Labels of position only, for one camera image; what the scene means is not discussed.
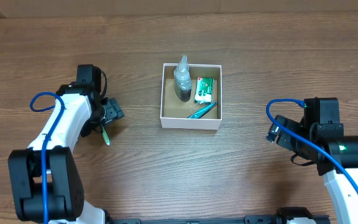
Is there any green soap packet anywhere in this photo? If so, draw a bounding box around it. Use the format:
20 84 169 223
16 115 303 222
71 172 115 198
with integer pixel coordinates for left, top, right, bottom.
194 77 214 105

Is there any green toothbrush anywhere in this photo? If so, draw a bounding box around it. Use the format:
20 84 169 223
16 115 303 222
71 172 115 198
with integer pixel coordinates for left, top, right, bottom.
101 124 110 146

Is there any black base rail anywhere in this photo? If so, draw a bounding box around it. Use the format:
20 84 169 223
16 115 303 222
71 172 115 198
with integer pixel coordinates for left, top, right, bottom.
105 207 331 224

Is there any white cardboard box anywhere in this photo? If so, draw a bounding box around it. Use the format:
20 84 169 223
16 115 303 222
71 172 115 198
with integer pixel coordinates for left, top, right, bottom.
160 63 223 130

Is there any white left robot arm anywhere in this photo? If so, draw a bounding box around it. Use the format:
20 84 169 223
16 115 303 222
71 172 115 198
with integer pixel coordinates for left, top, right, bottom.
8 64 124 223

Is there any clear plastic bottle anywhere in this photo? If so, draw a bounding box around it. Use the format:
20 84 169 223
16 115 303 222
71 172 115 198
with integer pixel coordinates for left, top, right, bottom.
173 55 191 102

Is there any teal toothpaste tube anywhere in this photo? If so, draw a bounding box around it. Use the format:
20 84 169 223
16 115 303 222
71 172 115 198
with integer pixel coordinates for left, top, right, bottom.
188 101 218 119

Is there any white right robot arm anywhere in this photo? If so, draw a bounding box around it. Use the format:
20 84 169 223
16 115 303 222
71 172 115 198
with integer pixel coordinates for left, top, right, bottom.
266 98 358 223

